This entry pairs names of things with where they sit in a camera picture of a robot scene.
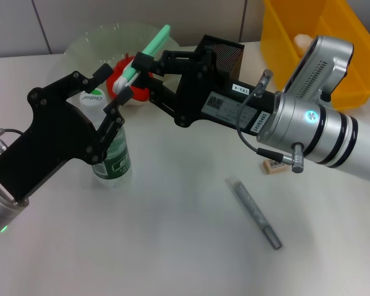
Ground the yellow plastic bin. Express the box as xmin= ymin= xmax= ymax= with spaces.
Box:
xmin=260 ymin=0 xmax=370 ymax=112

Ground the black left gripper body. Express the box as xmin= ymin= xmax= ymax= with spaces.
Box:
xmin=0 ymin=71 xmax=107 ymax=202

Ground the clear bottle with green label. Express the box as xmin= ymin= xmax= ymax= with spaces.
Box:
xmin=80 ymin=88 xmax=133 ymax=189

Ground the right gripper cable with plug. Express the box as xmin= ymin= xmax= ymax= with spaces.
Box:
xmin=236 ymin=69 xmax=306 ymax=174

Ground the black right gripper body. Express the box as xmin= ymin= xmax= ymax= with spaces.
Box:
xmin=172 ymin=52 xmax=281 ymax=144

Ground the translucent wavy glass fruit bowl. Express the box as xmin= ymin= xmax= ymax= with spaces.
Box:
xmin=63 ymin=22 xmax=181 ymax=70

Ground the white paper ball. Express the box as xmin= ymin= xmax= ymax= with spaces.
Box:
xmin=293 ymin=33 xmax=314 ymax=59

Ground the grey marker pen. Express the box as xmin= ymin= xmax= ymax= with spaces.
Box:
xmin=224 ymin=177 xmax=283 ymax=250

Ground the red-orange toy orange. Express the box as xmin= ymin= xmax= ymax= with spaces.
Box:
xmin=106 ymin=54 xmax=150 ymax=102

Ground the beige eraser with barcode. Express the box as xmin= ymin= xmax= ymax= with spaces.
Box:
xmin=260 ymin=158 xmax=288 ymax=175

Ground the mint green pen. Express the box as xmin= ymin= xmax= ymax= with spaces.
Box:
xmin=112 ymin=25 xmax=172 ymax=94

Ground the gripper cable with plug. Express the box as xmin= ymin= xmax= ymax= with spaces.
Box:
xmin=236 ymin=69 xmax=306 ymax=174
xmin=0 ymin=126 xmax=25 ymax=154

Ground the left gripper cable with plug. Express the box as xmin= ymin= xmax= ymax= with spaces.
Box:
xmin=0 ymin=126 xmax=25 ymax=154

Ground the black mesh pen holder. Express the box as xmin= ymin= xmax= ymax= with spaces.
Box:
xmin=194 ymin=34 xmax=245 ymax=92

